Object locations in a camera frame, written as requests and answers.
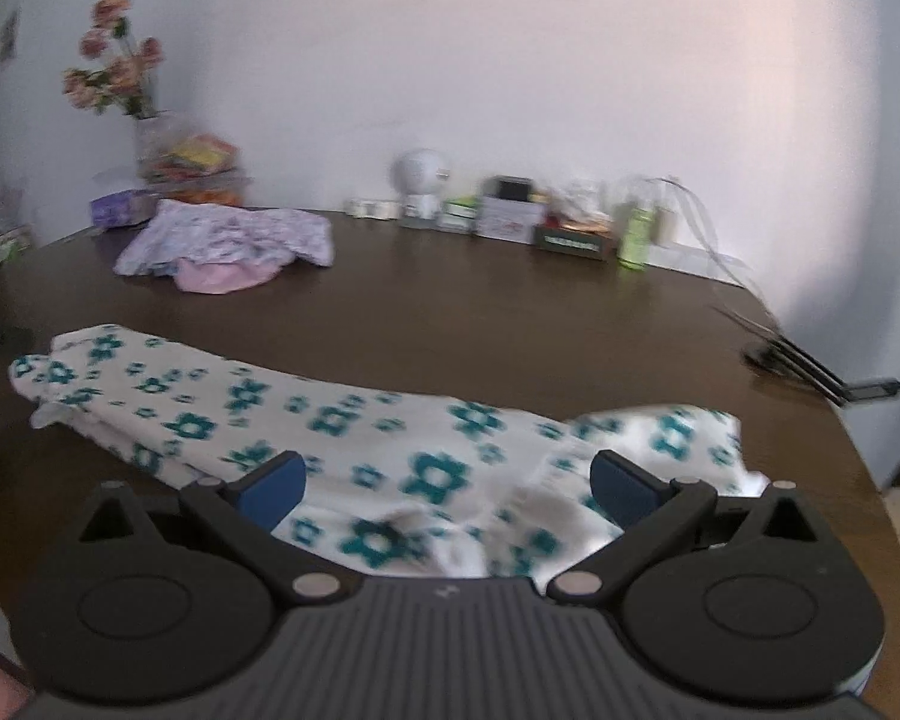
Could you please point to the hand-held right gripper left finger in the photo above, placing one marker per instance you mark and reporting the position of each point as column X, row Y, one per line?
column 274, row 493

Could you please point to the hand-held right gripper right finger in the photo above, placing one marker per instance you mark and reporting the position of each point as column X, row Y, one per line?
column 624, row 493

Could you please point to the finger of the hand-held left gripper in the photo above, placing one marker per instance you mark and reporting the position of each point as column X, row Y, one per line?
column 0, row 339

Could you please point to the white green-flowered garment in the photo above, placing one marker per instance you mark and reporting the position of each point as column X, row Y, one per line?
column 390, row 427

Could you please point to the green white packet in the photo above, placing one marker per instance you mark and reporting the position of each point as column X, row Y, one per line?
column 4, row 244

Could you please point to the purple tissue box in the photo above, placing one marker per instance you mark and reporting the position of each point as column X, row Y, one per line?
column 120, row 208

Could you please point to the light blue garment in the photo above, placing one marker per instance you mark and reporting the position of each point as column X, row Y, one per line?
column 166, row 270

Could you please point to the plain pink garment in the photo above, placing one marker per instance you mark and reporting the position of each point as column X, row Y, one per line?
column 217, row 279

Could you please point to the white power strip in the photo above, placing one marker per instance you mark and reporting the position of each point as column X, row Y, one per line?
column 690, row 264

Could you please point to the pale flower vase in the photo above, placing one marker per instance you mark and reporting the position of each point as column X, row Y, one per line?
column 150, row 148

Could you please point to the green spray bottle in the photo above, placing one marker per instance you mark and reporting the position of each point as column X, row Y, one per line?
column 636, row 240

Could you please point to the dark green box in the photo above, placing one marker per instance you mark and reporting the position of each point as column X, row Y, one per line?
column 574, row 244

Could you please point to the purple floral garment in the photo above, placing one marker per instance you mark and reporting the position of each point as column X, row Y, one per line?
column 232, row 232

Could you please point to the beige charger plug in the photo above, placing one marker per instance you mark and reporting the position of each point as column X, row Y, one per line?
column 664, row 225

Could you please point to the bag of colourful snack packets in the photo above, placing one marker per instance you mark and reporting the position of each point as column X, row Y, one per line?
column 199, row 154

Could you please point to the red box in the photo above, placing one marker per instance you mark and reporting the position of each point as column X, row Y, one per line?
column 577, row 223

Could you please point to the pink artificial flower bouquet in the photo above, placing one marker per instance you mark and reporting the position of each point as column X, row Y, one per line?
column 112, row 75

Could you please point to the printed tin box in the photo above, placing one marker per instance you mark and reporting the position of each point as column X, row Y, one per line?
column 504, row 223

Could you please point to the crumpled white plastic bag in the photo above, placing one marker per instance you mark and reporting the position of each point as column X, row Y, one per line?
column 581, row 199

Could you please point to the white segmented plastic holder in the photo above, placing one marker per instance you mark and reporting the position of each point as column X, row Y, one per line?
column 371, row 208

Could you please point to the white grey carton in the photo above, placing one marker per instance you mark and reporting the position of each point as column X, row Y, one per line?
column 456, row 223

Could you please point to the small black box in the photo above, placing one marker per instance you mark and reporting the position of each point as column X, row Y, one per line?
column 511, row 189

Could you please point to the white round robot toy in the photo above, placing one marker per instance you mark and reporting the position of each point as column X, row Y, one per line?
column 418, row 172

